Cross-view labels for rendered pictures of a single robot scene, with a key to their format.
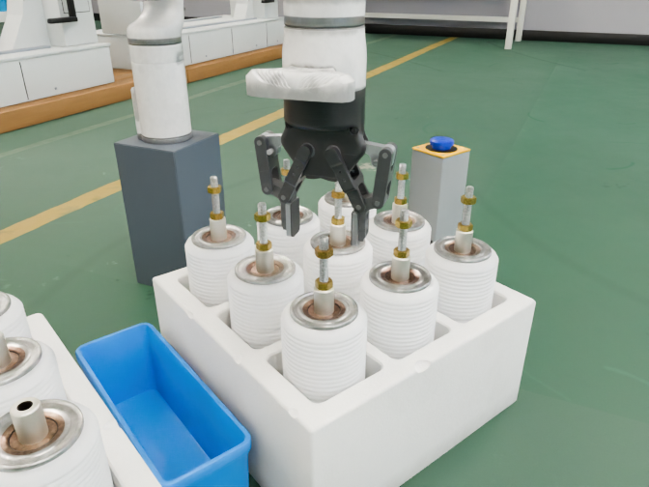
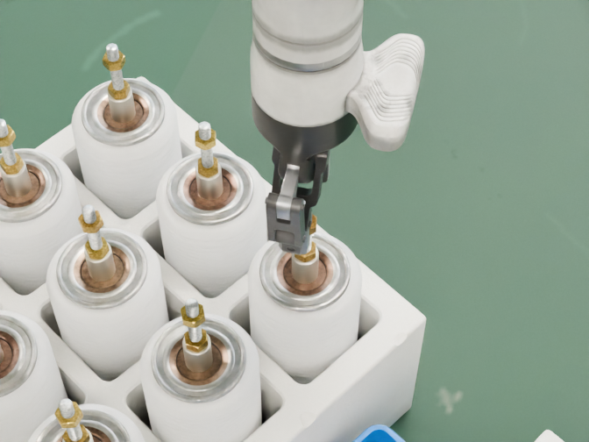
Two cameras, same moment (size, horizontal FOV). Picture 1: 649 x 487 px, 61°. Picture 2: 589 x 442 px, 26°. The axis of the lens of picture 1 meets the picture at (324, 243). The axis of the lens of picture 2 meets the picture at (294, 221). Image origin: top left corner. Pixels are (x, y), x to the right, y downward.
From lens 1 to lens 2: 0.98 m
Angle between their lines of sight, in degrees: 71
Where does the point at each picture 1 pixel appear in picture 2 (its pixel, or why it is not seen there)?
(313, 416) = (404, 317)
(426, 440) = not seen: hidden behind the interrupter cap
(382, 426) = not seen: hidden behind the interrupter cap
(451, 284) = (173, 146)
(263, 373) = (336, 382)
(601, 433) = (209, 106)
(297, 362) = (351, 323)
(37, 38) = not seen: outside the picture
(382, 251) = (68, 227)
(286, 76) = (411, 92)
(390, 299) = (260, 203)
